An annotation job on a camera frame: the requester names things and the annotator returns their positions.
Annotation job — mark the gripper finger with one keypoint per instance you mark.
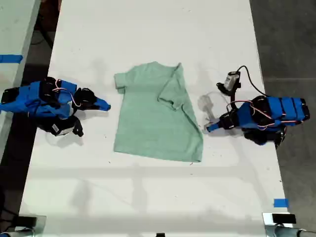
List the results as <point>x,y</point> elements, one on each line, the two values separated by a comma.
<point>217,124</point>
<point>98,107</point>
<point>102,101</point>
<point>215,129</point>

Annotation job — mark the small black table edge block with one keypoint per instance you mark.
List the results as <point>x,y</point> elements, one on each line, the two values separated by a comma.
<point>160,235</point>

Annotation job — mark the metal clamp with black box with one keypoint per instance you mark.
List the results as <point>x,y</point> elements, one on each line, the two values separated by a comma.
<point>29,221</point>
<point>281,219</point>

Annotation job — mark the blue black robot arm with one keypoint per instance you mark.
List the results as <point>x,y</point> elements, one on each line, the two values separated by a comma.
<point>32,98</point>
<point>284,108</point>

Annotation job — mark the short black camera stalk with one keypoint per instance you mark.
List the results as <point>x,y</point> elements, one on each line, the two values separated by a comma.
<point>232,97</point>
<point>78,127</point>

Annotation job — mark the grey metal tube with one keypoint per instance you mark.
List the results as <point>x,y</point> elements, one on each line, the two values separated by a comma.
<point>17,233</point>
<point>296,232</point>

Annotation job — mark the short blue tape piece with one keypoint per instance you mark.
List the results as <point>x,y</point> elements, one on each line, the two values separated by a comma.
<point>281,203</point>

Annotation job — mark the white side table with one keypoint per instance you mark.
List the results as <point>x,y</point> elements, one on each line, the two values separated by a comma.
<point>14,49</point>

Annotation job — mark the long blue tape strip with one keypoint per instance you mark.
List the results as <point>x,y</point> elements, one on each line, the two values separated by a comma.
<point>11,58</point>

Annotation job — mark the pale green T-shirt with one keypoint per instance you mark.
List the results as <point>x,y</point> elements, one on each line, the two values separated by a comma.
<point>153,118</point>

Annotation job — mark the small gripper camera box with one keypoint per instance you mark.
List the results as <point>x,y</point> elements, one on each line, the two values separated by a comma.
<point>59,128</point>
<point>232,79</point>

